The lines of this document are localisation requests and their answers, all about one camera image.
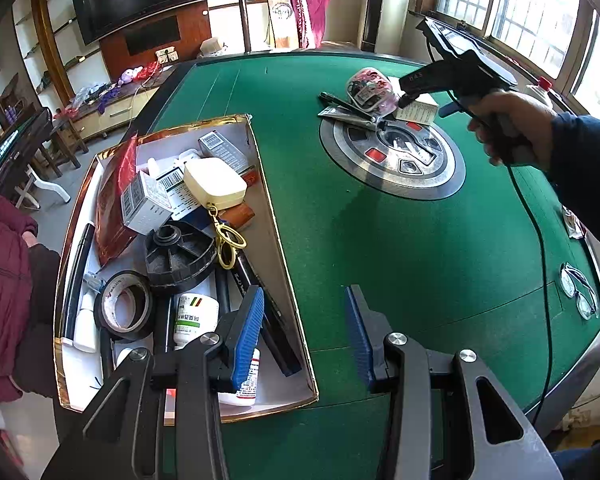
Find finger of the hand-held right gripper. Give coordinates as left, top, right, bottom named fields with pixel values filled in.
left=377, top=95, right=406, bottom=130

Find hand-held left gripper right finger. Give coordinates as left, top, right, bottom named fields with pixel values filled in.
left=345, top=285, right=563, bottom=480

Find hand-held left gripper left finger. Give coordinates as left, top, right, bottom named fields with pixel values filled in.
left=40, top=285, right=265, bottom=480

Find slim black pen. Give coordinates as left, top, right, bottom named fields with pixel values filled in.
left=319, top=91, right=381, bottom=123

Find white pill bottle green label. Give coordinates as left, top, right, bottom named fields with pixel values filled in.
left=173, top=293, right=221, bottom=352

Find gold cardboard box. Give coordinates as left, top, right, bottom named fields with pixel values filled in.
left=53, top=113, right=321, bottom=427

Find black plastic wheel part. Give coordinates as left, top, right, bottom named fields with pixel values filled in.
left=143, top=220, right=220, bottom=297

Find gold scissors keychain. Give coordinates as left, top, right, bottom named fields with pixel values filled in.
left=207, top=203, right=248, bottom=270

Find black tape roll white core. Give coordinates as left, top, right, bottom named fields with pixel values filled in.
left=93, top=270, right=157, bottom=344

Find cream plastic case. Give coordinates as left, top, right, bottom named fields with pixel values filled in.
left=182, top=157, right=249, bottom=209

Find blue white barcode box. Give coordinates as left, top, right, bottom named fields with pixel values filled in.
left=121, top=170, right=174, bottom=237

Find long grey box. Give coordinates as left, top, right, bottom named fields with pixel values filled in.
left=197, top=130, right=260, bottom=188

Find long black marker white print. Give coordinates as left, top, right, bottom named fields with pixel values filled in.
left=61, top=222, right=97, bottom=342

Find large red snack bag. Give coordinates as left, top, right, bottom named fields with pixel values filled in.
left=94, top=136, right=147, bottom=269

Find person's right forearm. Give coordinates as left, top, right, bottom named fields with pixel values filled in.
left=545, top=111, right=600, bottom=247

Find person's right hand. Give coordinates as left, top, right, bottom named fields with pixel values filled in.
left=467, top=89, right=559, bottom=167

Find beige cardboard box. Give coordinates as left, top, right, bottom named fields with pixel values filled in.
left=387, top=76, right=439, bottom=127

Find pink printed pouch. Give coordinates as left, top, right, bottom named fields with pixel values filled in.
left=344, top=66, right=399, bottom=114

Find grey flat tube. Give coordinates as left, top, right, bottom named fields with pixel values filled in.
left=316, top=108, right=381, bottom=129

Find white bottle red print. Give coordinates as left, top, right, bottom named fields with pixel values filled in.
left=217, top=347, right=262, bottom=408

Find round table control panel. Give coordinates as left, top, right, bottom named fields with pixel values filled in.
left=318, top=109, right=467, bottom=202

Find white liquor bottle red cap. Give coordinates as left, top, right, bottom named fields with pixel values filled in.
left=521, top=76, right=556, bottom=109

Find window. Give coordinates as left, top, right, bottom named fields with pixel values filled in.
left=420, top=0, right=600, bottom=116

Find dark red cloth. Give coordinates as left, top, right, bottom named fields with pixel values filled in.
left=290, top=0, right=332, bottom=51

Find wooden chair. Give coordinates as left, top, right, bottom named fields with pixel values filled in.
left=226, top=0, right=302, bottom=54

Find small cardboard carton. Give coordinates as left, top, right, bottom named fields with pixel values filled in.
left=198, top=36, right=227, bottom=59

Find small white red snack packet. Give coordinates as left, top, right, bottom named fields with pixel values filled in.
left=561, top=204, right=589, bottom=239

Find plain white plastic bottle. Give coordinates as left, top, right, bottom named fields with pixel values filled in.
left=146, top=149, right=202, bottom=182

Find person's blue trousers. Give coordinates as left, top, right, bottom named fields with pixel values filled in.
left=550, top=447, right=600, bottom=480

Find low wooden cabinet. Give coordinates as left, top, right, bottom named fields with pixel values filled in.
left=69, top=66, right=177, bottom=142

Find dark wooden table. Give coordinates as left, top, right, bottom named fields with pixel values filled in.
left=0, top=106, right=89, bottom=209

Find black rectangular wall panel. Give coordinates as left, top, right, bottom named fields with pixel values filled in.
left=123, top=15, right=182, bottom=57

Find white metal frame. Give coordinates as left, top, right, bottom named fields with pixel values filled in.
left=14, top=166, right=72, bottom=211

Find wooden wall shelf unit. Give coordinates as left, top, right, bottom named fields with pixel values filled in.
left=10, top=0, right=106, bottom=108

